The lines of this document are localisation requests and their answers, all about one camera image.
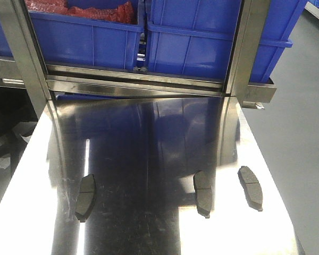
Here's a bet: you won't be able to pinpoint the brake pad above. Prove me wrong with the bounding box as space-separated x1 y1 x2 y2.
193 171 213 218
75 174 96 223
238 166 263 211

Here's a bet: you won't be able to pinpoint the blue bin right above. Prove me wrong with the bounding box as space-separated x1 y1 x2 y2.
145 1 306 83

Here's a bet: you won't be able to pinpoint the red mesh packaged parts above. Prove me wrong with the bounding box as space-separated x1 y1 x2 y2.
25 1 136 24

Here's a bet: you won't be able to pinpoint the blue bin with red parts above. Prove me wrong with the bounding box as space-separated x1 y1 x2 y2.
29 1 145 70

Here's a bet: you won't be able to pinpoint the steel rack frame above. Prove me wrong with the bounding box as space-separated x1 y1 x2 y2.
0 1 276 116

